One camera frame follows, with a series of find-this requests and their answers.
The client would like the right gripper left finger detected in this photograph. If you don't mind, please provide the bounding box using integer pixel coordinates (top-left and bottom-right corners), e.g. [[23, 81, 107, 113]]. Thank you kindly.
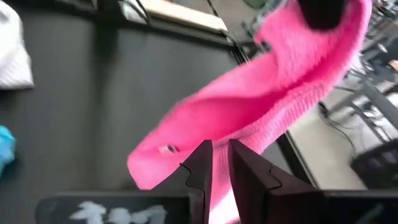
[[155, 140, 213, 224]]

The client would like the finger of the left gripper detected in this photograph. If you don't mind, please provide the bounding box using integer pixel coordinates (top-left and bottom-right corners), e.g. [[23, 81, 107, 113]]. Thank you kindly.
[[322, 0, 348, 30], [297, 0, 323, 30]]

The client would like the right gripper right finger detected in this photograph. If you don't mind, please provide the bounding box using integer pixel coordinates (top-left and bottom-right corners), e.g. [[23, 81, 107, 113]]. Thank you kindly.
[[229, 139, 324, 224]]

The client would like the pink microfiber towel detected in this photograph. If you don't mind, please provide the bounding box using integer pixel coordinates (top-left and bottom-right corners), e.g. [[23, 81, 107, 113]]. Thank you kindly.
[[126, 0, 373, 224]]

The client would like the light blue microfiber towel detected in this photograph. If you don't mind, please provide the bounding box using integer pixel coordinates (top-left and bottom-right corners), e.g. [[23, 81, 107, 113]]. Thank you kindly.
[[0, 124, 17, 179]]

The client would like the white microfiber towel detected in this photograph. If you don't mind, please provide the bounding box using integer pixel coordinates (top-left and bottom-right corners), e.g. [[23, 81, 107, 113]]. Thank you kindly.
[[0, 0, 35, 91]]

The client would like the office chair base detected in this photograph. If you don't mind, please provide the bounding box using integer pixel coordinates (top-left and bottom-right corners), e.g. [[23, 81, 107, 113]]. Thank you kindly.
[[334, 18, 398, 133]]

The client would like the black equipment box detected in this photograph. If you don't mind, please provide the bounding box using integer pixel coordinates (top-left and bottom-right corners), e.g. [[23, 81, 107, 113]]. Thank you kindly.
[[350, 139, 398, 190]]

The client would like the wooden table side board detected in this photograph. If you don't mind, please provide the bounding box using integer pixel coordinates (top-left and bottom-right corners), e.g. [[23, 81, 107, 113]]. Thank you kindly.
[[136, 0, 230, 34]]

